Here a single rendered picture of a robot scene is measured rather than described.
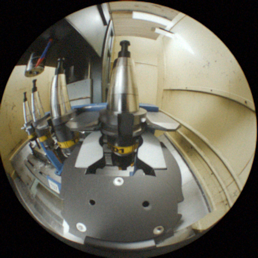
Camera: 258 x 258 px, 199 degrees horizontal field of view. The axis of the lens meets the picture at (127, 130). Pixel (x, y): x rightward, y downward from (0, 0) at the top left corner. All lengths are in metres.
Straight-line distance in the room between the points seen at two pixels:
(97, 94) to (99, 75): 0.19
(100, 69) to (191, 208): 1.21
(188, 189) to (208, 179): 0.14
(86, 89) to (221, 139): 1.00
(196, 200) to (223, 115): 0.47
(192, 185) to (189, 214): 0.20
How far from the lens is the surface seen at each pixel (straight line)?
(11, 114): 1.57
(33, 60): 0.60
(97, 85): 0.75
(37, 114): 0.22
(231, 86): 0.49
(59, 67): 0.16
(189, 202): 0.57
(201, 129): 0.53
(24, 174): 1.34
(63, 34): 0.52
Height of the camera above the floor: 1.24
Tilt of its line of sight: 27 degrees down
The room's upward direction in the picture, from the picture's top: 2 degrees clockwise
